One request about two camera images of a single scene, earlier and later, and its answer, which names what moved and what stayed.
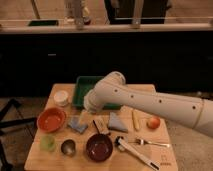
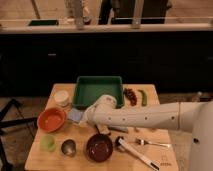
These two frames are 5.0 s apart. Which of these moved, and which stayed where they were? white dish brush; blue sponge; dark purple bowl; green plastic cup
Moved: blue sponge
Stayed: white dish brush; dark purple bowl; green plastic cup
